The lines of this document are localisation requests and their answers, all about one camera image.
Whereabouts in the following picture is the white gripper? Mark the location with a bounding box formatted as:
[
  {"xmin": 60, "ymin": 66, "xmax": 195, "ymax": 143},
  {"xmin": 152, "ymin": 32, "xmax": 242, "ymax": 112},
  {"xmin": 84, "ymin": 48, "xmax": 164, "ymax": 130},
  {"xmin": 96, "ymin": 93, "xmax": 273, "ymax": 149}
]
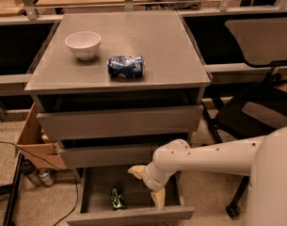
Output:
[{"xmin": 127, "ymin": 162, "xmax": 171, "ymax": 210}]

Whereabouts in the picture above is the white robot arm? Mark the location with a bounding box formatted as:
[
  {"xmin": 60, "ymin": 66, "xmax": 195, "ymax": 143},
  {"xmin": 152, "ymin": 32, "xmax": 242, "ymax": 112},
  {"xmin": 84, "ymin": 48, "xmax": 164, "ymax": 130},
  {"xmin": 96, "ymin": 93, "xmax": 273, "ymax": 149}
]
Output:
[{"xmin": 128, "ymin": 127, "xmax": 287, "ymax": 226}]

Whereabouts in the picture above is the grey middle drawer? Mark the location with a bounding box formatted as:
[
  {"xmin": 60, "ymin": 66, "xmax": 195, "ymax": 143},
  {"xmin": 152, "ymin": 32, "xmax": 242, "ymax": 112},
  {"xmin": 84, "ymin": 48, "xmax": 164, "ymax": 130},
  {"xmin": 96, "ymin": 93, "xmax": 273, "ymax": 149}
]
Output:
[{"xmin": 59, "ymin": 143, "xmax": 162, "ymax": 169}]

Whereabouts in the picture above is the grey drawer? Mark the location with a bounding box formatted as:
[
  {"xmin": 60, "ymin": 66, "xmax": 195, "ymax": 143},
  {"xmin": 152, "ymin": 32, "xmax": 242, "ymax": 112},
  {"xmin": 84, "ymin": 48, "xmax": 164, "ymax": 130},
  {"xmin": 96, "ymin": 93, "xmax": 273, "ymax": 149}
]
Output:
[
  {"xmin": 59, "ymin": 143, "xmax": 162, "ymax": 169},
  {"xmin": 38, "ymin": 105, "xmax": 202, "ymax": 140},
  {"xmin": 67, "ymin": 165, "xmax": 194, "ymax": 226}
]

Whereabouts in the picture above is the grey bottom drawer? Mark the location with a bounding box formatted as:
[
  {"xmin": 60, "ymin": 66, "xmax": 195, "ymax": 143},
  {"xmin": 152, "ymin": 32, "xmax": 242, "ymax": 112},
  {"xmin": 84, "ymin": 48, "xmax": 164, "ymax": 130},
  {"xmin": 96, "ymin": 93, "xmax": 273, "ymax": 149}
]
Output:
[{"xmin": 67, "ymin": 165, "xmax": 194, "ymax": 226}]

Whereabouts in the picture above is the grey top drawer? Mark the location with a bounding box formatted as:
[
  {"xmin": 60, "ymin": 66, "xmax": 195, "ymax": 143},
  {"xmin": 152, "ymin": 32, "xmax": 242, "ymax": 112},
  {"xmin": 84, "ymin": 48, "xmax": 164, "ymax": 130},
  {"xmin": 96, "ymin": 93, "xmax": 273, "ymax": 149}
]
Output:
[{"xmin": 38, "ymin": 105, "xmax": 202, "ymax": 140}]

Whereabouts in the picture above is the grey drawer cabinet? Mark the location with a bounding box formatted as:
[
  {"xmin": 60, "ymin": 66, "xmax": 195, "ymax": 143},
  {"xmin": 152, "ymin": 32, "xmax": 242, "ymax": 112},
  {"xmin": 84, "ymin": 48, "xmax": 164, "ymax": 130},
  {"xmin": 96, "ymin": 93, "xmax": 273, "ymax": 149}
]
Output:
[{"xmin": 24, "ymin": 10, "xmax": 213, "ymax": 143}]

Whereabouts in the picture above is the crushed blue can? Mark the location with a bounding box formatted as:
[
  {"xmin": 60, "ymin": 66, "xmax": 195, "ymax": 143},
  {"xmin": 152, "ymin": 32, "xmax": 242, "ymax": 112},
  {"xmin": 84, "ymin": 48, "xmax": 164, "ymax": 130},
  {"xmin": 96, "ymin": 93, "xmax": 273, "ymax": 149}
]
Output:
[{"xmin": 107, "ymin": 56, "xmax": 144, "ymax": 78}]

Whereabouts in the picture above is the grey bottle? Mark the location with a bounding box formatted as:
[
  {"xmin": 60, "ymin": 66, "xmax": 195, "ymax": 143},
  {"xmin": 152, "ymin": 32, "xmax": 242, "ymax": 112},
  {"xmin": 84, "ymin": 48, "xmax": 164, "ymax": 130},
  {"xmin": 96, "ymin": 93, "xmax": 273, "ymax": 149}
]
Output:
[{"xmin": 40, "ymin": 169, "xmax": 55, "ymax": 186}]

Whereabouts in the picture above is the dark bottle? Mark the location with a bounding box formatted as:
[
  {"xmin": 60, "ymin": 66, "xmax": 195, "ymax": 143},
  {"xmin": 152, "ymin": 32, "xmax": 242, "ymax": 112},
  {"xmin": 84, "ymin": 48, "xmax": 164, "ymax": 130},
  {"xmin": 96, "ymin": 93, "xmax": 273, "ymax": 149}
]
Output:
[{"xmin": 20, "ymin": 159, "xmax": 42, "ymax": 186}]

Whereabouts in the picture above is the cardboard box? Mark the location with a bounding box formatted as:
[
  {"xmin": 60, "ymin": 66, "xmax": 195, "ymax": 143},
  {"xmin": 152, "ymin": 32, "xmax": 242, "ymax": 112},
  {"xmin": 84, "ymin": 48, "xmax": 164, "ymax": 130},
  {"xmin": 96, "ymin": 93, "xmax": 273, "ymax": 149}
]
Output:
[{"xmin": 17, "ymin": 105, "xmax": 67, "ymax": 170}]

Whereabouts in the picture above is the black office chair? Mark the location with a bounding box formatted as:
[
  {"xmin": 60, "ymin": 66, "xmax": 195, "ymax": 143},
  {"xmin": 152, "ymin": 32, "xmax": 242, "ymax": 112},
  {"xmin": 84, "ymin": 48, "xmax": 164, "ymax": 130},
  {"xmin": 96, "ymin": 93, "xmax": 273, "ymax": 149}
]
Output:
[{"xmin": 200, "ymin": 17, "xmax": 287, "ymax": 220}]

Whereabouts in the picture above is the white bowl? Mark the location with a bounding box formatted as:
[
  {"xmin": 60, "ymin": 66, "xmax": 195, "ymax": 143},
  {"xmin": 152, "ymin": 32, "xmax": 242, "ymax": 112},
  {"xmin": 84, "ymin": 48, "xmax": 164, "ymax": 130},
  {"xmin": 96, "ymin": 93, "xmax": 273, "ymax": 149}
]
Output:
[{"xmin": 65, "ymin": 31, "xmax": 102, "ymax": 60}]

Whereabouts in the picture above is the black metal frame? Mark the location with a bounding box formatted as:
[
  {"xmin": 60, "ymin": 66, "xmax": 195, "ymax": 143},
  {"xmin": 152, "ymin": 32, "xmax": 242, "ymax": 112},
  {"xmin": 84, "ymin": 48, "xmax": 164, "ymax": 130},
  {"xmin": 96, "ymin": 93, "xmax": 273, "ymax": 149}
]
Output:
[{"xmin": 0, "ymin": 153, "xmax": 24, "ymax": 226}]

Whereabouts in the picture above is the black cable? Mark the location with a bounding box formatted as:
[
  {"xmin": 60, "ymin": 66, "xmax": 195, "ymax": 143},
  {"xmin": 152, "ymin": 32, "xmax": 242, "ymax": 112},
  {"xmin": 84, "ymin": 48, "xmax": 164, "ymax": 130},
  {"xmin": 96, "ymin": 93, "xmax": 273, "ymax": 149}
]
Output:
[{"xmin": 0, "ymin": 138, "xmax": 80, "ymax": 226}]

